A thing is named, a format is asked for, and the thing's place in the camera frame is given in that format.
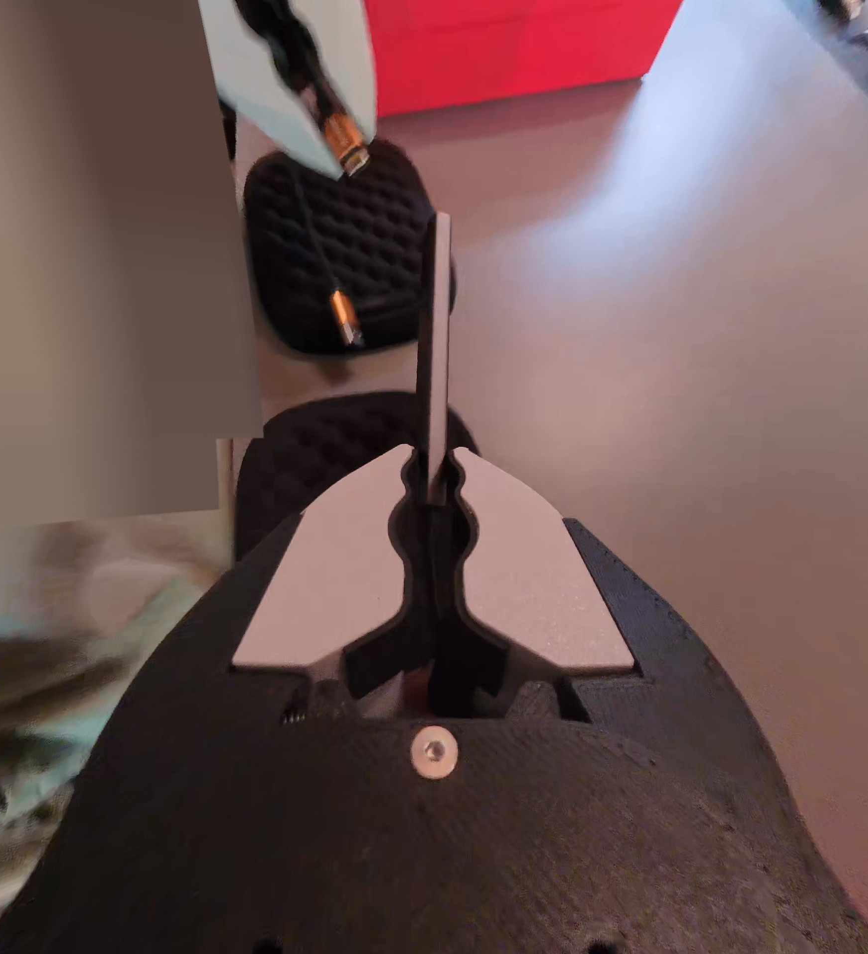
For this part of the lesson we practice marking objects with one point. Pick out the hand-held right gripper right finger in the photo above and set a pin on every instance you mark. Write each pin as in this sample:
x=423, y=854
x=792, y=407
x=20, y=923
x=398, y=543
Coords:
x=538, y=581

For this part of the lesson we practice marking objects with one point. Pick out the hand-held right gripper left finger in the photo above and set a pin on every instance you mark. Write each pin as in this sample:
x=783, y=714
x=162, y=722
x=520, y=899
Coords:
x=329, y=581

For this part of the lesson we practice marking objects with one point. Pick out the black quilted case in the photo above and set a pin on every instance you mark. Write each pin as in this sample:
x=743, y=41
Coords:
x=374, y=246
x=329, y=447

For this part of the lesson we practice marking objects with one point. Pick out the slim grey electronic device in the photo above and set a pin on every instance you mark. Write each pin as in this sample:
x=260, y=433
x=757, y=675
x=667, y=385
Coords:
x=437, y=335

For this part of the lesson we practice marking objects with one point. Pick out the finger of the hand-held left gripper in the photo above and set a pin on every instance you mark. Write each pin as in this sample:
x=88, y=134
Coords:
x=255, y=82
x=348, y=52

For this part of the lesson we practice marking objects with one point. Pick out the red plastic bin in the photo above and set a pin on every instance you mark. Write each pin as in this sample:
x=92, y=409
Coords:
x=516, y=52

